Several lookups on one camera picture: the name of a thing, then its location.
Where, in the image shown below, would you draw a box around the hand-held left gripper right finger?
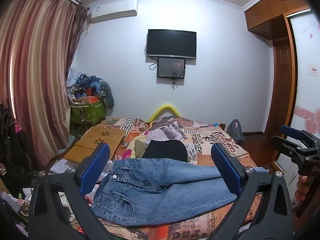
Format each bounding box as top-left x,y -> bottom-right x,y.
211,142 -> 298,240

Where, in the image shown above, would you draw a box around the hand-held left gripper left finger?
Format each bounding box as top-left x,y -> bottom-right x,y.
27,142 -> 118,240

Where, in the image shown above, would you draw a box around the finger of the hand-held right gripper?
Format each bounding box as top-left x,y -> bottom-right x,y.
271,135 -> 304,160
280,124 -> 313,145

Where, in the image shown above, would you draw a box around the blue denim pants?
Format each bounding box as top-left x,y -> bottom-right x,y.
89,157 -> 269,228

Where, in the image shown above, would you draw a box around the person's right hand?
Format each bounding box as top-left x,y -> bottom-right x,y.
294,175 -> 310,202

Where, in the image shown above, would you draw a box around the wooden folding lap table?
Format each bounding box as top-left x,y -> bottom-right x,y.
62,127 -> 125,164

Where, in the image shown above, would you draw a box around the white crumpled cloth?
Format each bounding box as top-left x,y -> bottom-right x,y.
50,159 -> 113,177

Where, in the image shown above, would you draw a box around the printed blanket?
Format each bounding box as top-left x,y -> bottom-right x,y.
100,116 -> 267,240

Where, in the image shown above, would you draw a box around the grey bag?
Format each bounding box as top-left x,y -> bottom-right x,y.
226,119 -> 245,142

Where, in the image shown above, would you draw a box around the wooden door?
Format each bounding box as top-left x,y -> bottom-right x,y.
265,36 -> 297,140

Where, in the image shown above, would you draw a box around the olive green cloth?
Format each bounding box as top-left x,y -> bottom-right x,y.
134,140 -> 150,158

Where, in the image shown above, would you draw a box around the green storage box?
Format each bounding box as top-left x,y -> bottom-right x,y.
70,99 -> 105,124

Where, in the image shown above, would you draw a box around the black folded cloth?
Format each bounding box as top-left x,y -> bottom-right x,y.
142,140 -> 188,162

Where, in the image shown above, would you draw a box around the pile of colourful clothes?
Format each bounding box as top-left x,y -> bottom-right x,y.
66,66 -> 115,109

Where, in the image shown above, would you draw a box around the yellow foam tube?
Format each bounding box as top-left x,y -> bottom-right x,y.
148,103 -> 182,123

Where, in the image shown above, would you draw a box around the dark hanging clothes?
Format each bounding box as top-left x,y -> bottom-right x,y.
0,102 -> 33,178

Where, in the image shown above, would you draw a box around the striped pink curtain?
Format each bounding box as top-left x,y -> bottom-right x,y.
0,0 -> 88,170

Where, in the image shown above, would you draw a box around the wooden overhead cabinet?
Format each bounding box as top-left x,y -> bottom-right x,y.
244,0 -> 313,40

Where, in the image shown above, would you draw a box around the white air conditioner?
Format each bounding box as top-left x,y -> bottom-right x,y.
90,0 -> 139,24

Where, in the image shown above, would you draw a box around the small black wall monitor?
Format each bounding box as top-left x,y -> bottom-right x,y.
157,57 -> 186,78

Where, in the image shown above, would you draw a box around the black wall television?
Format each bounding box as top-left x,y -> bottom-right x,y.
146,29 -> 197,59

